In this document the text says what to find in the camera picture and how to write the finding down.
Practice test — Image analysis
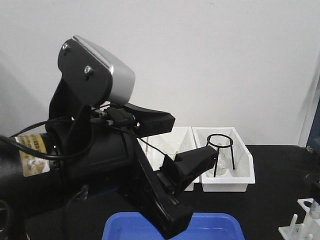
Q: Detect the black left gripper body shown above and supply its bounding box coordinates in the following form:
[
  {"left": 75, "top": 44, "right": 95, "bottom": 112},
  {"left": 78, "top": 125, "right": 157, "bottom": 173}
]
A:
[{"left": 67, "top": 109, "right": 193, "bottom": 238}]

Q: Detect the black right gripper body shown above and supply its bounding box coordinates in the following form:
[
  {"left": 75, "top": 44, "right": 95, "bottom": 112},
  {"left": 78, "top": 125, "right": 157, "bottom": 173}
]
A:
[{"left": 305, "top": 173, "right": 320, "bottom": 204}]

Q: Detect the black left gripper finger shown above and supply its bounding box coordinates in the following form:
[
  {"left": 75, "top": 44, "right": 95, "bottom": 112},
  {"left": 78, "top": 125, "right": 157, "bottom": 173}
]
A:
[
  {"left": 123, "top": 103, "right": 175, "bottom": 138},
  {"left": 161, "top": 146, "right": 218, "bottom": 197}
]

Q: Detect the clear glass test tube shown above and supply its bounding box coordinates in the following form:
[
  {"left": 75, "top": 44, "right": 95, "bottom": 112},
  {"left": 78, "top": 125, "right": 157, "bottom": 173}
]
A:
[{"left": 309, "top": 200, "right": 320, "bottom": 220}]

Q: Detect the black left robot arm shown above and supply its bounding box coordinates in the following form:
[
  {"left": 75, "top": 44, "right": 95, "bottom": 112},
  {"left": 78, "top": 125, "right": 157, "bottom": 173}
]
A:
[{"left": 0, "top": 104, "right": 218, "bottom": 240}]

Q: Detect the white test tube rack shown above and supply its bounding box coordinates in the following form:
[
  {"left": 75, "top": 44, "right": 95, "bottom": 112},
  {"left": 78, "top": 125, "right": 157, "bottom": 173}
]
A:
[{"left": 278, "top": 198, "right": 320, "bottom": 240}]

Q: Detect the middle white storage bin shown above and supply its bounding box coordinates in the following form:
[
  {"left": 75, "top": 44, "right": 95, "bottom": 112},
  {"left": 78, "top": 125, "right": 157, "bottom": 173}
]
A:
[{"left": 138, "top": 126, "right": 200, "bottom": 192}]

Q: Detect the white storage bin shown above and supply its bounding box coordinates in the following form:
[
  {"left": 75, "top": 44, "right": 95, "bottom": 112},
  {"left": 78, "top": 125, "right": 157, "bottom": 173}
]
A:
[
  {"left": 138, "top": 126, "right": 200, "bottom": 192},
  {"left": 192, "top": 127, "right": 256, "bottom": 192}
]

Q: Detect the glass beaker in middle bin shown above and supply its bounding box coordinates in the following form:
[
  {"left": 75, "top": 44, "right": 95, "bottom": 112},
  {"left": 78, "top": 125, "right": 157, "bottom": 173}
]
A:
[{"left": 168, "top": 142, "right": 181, "bottom": 160}]

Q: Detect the glass flask under tripod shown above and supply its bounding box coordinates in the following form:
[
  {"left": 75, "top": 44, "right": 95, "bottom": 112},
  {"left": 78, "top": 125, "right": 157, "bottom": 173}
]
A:
[{"left": 216, "top": 147, "right": 231, "bottom": 176}]

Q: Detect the right white storage bin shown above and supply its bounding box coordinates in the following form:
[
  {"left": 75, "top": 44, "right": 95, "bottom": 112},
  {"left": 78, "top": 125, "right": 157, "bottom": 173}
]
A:
[{"left": 192, "top": 127, "right": 256, "bottom": 192}]

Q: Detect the blue plastic tray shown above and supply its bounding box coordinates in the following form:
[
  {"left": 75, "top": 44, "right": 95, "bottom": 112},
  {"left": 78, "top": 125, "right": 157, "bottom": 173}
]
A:
[{"left": 102, "top": 212, "right": 245, "bottom": 240}]

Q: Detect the black wire tripod stand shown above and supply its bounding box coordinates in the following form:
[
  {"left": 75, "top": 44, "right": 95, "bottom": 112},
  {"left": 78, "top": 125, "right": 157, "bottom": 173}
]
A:
[{"left": 206, "top": 133, "right": 236, "bottom": 178}]

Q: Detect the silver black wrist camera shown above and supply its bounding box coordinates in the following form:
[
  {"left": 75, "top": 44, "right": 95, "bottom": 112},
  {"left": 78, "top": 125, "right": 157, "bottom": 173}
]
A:
[{"left": 57, "top": 35, "right": 136, "bottom": 107}]

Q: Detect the black camera cable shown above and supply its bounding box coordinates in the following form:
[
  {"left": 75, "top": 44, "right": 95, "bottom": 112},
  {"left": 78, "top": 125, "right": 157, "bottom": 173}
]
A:
[{"left": 0, "top": 117, "right": 96, "bottom": 161}]

